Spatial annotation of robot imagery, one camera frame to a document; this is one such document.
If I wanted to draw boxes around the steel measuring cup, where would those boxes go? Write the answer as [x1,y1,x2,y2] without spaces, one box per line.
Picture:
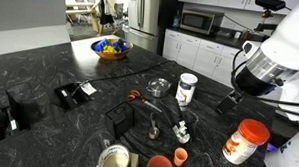
[149,113,160,140]

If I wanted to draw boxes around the black handled can opener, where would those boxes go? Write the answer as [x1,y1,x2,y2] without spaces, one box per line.
[171,97,193,145]

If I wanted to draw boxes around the small orange plastic cup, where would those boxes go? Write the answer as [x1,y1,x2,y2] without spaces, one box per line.
[174,148,188,167]

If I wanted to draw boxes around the large orange plastic cup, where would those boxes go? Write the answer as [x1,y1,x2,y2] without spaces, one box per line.
[147,155,173,167]

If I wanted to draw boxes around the black wire mesh holder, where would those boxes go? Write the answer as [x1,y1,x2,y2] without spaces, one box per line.
[104,102,135,138]

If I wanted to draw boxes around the walking person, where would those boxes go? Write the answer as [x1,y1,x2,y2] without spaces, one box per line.
[92,0,117,36]

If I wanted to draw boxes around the white cylindrical canister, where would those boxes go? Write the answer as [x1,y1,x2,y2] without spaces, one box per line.
[175,73,198,107]

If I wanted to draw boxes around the black box on counter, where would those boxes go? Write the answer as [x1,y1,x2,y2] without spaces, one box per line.
[216,90,244,114]

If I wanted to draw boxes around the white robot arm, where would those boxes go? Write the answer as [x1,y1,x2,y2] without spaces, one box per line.
[232,4,299,167]

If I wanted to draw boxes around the wooden dining table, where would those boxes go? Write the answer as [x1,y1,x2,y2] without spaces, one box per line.
[65,2,99,32]

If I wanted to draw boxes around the stainless steel refrigerator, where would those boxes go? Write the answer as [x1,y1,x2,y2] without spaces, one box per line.
[121,0,183,57]

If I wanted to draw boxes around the white kitchen cabinets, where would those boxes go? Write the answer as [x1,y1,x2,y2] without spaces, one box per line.
[163,29,239,86]

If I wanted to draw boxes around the countertop outlet box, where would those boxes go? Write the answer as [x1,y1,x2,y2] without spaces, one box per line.
[54,83,91,110]
[0,91,48,142]

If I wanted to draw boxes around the black power cable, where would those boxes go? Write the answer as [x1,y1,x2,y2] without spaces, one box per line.
[71,56,176,101]

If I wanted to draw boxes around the wooden bowl with blocks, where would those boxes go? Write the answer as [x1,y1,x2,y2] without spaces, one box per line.
[91,38,133,60]

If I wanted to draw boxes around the orange lid plastic jar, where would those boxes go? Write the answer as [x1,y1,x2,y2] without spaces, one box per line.
[222,119,270,165]

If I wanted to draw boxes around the stainless steel microwave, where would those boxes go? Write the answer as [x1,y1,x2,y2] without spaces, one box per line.
[180,9,224,35]

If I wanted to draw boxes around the small steel lidded pot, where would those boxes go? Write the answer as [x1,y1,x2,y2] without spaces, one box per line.
[146,78,171,98]

